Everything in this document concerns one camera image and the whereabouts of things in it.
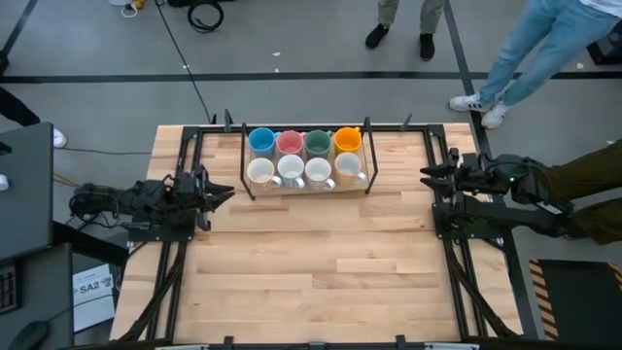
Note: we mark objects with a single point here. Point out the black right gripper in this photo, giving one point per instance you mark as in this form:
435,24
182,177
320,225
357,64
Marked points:
473,175

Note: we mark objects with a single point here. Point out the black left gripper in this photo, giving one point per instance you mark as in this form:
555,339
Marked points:
189,194

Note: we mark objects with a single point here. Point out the orange leaf pattern mug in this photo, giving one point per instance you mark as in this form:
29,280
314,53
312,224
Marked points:
261,171

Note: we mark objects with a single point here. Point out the blue tile pattern mug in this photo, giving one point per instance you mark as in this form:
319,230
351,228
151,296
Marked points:
290,169

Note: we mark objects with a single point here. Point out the pink mug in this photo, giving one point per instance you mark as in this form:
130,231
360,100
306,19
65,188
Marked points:
290,143

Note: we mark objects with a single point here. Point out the tan patterned mug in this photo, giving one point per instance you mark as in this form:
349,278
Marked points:
347,166

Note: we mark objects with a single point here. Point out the yellow mug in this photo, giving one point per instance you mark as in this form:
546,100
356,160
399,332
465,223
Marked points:
347,140

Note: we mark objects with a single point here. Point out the grey diamond pattern mug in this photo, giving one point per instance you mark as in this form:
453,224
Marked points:
318,171

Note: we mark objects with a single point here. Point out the green mug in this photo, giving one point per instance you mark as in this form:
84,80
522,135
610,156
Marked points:
318,143

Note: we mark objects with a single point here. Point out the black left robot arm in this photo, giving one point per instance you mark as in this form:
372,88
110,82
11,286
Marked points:
121,201

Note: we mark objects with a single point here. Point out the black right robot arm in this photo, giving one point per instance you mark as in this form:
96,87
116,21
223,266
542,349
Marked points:
525,180

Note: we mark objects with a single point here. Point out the person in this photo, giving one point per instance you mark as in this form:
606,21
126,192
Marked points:
430,14
549,48
17,109
597,170

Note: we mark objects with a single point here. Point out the white printed paper sheet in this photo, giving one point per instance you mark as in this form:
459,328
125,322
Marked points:
92,301

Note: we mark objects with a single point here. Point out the black mat with hazard stripes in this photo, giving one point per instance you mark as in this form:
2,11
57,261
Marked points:
573,301

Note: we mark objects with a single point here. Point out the grey laptop lid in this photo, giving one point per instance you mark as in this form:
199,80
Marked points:
24,194

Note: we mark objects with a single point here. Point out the yellow plug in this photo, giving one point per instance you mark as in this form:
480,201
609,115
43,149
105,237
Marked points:
139,3

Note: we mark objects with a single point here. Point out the small white object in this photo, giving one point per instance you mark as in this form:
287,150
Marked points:
3,183

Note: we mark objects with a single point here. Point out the dark keyboard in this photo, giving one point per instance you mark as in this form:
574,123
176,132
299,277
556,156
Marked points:
9,289

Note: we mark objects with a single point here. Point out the black computer mouse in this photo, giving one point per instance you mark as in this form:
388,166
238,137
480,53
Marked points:
29,336

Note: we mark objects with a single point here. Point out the black aluminium table frame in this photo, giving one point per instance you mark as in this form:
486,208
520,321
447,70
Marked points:
436,131

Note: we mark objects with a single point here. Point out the wooden shelf with black frame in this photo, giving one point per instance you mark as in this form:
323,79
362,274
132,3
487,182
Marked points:
291,192

